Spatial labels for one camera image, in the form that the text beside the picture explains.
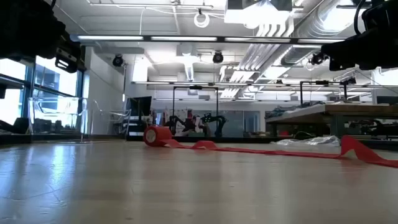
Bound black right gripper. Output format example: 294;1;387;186
321;26;398;72

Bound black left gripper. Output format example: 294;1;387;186
0;0;82;74

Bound clear plastic bag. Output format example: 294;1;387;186
270;135;342;147

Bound red bandage roll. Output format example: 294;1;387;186
142;125;398;169

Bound wooden workbench steel legs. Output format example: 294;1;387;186
264;103;398;139

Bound clear acrylic box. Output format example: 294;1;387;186
27;96;90;143

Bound cloth pile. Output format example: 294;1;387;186
272;100;326;113

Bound white ceiling air unit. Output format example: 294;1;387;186
223;0;295;29

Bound clear acrylic stand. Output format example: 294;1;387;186
90;99;132;140

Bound black monitor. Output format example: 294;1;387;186
126;95;153;118

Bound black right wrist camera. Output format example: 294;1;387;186
362;0;398;30

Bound black gantry frame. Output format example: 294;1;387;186
299;80;349;106

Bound silver ventilation duct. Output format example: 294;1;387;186
257;0;358;78

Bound black aluminium rig frame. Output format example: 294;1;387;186
0;133;398;152

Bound white cable coil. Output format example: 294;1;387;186
193;11;211;29

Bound tall black stand frame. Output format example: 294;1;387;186
172;86;220;138

